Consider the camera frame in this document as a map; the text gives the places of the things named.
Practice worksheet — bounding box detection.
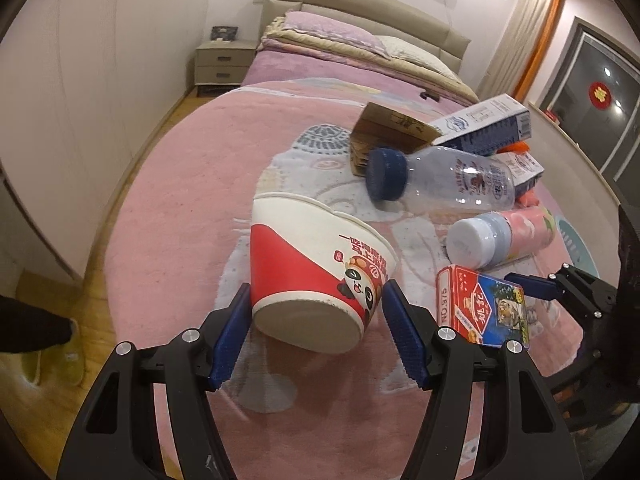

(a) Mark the red fu window sticker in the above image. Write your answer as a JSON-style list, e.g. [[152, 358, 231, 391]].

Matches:
[[588, 81, 612, 110]]

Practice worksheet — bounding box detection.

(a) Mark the teal packaged cloth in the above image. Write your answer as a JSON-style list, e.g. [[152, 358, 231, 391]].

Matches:
[[555, 214, 600, 278]]

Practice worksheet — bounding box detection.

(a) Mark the folded beige quilt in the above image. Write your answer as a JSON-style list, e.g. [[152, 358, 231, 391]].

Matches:
[[256, 13, 478, 102]]

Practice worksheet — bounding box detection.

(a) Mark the beige bedside table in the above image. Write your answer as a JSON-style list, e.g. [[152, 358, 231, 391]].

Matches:
[[194, 40, 257, 96]]

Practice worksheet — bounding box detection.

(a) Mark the white wardrobe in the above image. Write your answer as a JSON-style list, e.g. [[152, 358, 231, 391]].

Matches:
[[1, 0, 208, 280]]

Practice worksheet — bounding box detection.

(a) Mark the brown cardboard box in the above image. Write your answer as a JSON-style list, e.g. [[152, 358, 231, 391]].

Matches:
[[349, 102, 442, 177]]

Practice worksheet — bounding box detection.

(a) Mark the dark object on bed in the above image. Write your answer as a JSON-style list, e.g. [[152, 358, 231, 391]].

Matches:
[[420, 90, 440, 102]]

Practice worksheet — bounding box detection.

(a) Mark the small picture frame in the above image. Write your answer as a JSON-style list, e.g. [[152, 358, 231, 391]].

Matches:
[[210, 26, 238, 42]]

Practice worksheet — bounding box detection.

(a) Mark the white dotted pillow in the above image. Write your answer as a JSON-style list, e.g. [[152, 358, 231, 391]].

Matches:
[[378, 35, 458, 79]]

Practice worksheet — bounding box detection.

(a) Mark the red box on sill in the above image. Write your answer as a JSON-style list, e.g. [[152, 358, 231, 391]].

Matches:
[[544, 110, 560, 124]]

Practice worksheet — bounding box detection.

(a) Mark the red blue card box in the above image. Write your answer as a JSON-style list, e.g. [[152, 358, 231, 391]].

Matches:
[[436, 266, 529, 349]]

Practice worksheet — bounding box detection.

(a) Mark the pink patterned blanket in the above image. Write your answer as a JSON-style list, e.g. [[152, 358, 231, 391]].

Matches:
[[103, 78, 601, 480]]

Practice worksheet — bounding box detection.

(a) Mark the orange plastic bag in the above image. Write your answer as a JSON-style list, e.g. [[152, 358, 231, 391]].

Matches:
[[497, 141, 529, 154]]

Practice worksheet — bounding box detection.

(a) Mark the dark framed window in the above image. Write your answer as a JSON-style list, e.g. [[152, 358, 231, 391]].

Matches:
[[539, 18, 639, 206]]

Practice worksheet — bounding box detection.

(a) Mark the orange beige curtain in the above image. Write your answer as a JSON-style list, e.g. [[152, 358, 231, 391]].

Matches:
[[476, 0, 564, 102]]

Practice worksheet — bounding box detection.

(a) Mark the purple pillow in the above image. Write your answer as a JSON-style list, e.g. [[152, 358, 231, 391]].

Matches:
[[283, 11, 388, 58]]

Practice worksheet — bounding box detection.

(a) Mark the purple bed sheet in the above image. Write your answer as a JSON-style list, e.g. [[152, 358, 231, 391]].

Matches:
[[242, 50, 477, 115]]

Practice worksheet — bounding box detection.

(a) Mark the yellow slipper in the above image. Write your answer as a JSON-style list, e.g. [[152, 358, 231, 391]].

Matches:
[[21, 318, 86, 387]]

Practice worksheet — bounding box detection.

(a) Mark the pink packaged cloth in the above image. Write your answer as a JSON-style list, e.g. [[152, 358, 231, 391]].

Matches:
[[515, 188, 540, 208]]

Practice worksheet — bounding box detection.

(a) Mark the red white noodle cup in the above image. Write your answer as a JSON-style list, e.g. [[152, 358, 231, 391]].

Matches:
[[250, 192, 398, 354]]

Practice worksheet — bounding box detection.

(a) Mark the small white blue box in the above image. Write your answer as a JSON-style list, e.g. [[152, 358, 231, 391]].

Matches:
[[492, 152, 544, 198]]

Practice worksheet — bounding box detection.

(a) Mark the beige padded headboard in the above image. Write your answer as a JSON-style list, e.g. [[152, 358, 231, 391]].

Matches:
[[258, 0, 470, 73]]

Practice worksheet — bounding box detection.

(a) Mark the pink peach drink bottle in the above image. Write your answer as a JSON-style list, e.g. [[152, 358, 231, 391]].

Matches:
[[445, 207, 555, 270]]

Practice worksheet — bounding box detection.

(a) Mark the clear bottle blue cap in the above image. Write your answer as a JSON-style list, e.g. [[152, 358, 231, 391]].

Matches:
[[366, 146, 516, 211]]

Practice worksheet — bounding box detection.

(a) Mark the blue white long carton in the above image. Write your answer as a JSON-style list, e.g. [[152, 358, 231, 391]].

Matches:
[[428, 94, 532, 156]]

